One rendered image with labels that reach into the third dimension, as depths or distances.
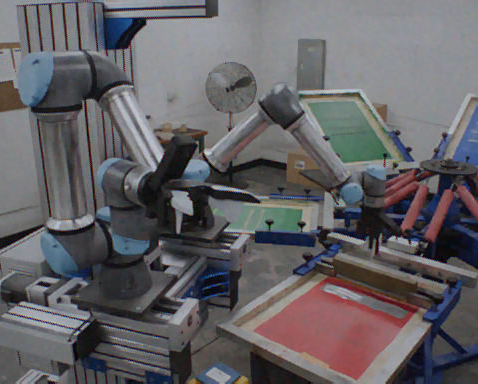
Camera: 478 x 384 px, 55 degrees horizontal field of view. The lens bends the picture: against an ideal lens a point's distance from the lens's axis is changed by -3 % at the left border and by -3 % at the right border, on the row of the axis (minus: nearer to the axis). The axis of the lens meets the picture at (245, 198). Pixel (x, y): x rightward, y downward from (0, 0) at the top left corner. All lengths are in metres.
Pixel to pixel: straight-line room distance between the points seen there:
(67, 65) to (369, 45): 5.47
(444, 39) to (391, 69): 0.72
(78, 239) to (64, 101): 0.33
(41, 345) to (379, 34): 5.56
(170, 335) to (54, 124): 0.62
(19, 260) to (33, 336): 0.39
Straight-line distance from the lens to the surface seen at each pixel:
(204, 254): 1.75
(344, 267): 1.99
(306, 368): 1.50
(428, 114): 6.10
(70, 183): 1.17
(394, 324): 1.82
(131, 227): 0.97
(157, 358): 1.39
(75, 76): 1.13
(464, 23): 5.96
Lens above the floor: 1.93
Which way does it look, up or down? 19 degrees down
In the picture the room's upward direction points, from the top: straight up
